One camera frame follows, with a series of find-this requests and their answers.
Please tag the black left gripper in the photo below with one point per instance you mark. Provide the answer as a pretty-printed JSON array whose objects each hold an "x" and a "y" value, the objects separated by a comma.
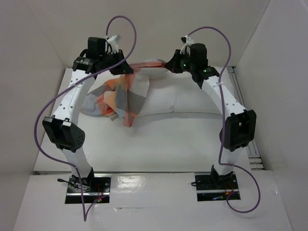
[{"x": 124, "y": 69}]

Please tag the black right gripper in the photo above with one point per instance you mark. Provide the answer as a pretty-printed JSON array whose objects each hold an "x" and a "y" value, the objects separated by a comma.
[{"x": 175, "y": 62}]

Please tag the white pillow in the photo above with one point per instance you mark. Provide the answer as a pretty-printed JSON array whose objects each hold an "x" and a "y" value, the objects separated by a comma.
[{"x": 169, "y": 92}]

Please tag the orange grey checked pillowcase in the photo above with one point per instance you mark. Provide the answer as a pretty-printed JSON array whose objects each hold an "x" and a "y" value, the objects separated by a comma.
[{"x": 124, "y": 96}]

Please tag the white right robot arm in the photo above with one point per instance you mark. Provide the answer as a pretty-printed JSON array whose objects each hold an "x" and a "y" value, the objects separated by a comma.
[{"x": 239, "y": 124}]

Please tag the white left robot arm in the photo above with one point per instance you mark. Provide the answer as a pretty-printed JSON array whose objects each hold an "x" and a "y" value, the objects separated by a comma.
[{"x": 61, "y": 127}]

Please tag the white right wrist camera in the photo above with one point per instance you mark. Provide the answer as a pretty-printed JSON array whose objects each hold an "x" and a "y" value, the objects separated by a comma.
[{"x": 186, "y": 42}]

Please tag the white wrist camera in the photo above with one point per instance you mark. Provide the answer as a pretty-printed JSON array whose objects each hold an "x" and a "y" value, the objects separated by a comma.
[
  {"x": 112, "y": 43},
  {"x": 186, "y": 42}
]

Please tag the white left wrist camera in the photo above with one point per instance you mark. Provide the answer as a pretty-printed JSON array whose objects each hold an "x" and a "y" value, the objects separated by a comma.
[{"x": 112, "y": 43}]

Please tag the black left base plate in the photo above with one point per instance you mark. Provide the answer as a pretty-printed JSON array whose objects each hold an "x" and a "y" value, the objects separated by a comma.
[{"x": 99, "y": 191}]

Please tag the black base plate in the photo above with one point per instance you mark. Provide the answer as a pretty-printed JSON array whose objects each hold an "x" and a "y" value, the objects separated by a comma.
[
  {"x": 206, "y": 190},
  {"x": 99, "y": 191}
]

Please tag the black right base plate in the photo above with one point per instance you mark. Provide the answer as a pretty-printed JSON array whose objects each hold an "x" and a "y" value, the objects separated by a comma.
[{"x": 206, "y": 190}]

